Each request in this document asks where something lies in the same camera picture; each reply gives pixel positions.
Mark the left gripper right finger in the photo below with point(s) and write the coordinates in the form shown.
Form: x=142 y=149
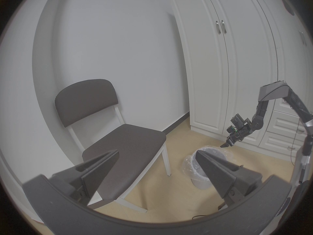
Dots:
x=220 y=175

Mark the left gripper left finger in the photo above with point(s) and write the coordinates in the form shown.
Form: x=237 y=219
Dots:
x=95 y=172

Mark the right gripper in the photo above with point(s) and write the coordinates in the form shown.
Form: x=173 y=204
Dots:
x=234 y=138

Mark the clear plastic bag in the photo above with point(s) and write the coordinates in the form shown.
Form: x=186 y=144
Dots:
x=188 y=163

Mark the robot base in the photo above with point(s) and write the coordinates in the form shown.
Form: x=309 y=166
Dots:
x=300 y=170

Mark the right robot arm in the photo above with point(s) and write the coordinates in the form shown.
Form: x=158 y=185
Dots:
x=273 y=92

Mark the pale grey trash bin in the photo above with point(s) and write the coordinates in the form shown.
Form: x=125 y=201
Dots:
x=200 y=183

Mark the grey white chair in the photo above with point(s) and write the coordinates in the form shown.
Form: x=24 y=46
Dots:
x=127 y=146

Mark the white wardrobe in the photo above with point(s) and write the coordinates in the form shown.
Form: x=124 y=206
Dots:
x=207 y=70

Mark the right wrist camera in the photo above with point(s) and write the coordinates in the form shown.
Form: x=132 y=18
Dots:
x=231 y=129

